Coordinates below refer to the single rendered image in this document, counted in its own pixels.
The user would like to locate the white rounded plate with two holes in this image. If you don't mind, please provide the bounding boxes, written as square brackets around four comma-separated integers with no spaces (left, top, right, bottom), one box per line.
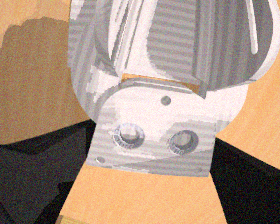
[85,83,217,177]

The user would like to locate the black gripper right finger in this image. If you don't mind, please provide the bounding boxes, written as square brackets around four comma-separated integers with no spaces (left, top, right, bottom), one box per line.
[209,137,280,224]

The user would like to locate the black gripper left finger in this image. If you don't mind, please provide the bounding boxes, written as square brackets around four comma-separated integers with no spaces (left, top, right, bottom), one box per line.
[0,120,97,224]

